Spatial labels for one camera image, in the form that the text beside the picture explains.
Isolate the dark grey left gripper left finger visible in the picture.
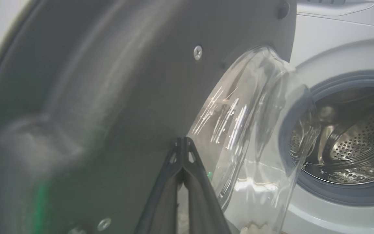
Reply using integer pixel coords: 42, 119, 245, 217
135, 137, 185, 234

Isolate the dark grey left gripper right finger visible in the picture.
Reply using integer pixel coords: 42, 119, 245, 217
183, 137, 233, 234

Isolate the dark round glass washer door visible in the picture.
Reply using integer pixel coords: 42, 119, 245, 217
0, 0, 320, 234

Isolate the grey rubber door gasket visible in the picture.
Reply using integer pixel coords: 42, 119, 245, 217
278, 71, 374, 206

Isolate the white front-load washing machine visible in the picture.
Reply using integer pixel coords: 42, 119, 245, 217
281, 0, 374, 234

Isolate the blue orange patterned cloth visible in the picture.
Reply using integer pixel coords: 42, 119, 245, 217
289, 86, 374, 185

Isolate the white detergent drawer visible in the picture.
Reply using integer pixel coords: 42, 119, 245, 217
297, 0, 374, 17

